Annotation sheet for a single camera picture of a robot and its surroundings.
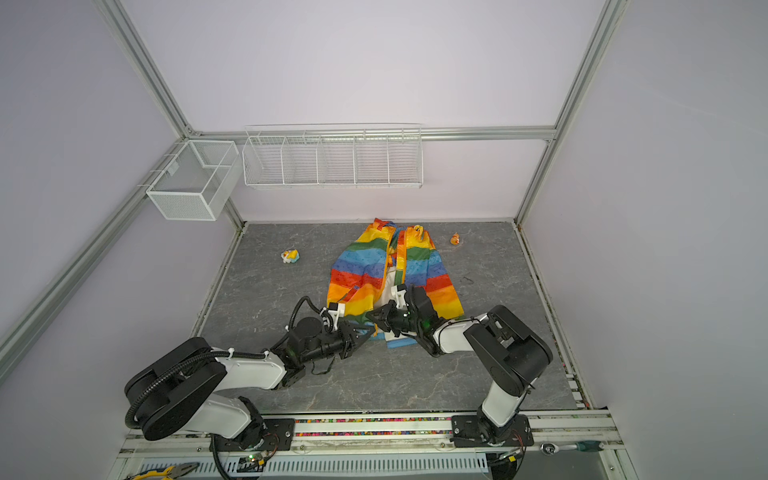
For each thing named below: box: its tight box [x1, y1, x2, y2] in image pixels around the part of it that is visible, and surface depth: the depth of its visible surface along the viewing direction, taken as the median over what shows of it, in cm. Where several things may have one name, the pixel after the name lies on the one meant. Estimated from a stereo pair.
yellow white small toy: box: [280, 249, 300, 263], surface depth 109 cm
